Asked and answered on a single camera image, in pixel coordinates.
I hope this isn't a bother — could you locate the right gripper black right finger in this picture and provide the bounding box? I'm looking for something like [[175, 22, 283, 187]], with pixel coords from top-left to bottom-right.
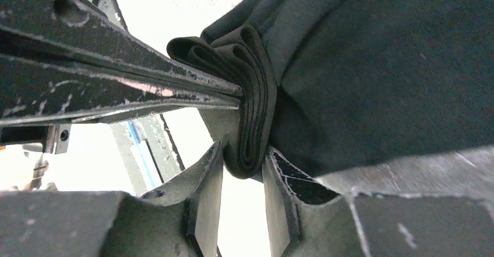
[[262, 148, 493, 256]]

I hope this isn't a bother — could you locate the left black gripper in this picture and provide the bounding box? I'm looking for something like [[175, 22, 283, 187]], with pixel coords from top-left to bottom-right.
[[1, 0, 242, 154]]

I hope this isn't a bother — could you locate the black underwear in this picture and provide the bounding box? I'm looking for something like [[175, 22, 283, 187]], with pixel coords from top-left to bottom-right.
[[167, 0, 493, 178]]

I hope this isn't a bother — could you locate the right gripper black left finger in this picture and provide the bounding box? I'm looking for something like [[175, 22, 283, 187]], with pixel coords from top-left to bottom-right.
[[1, 142, 223, 256]]

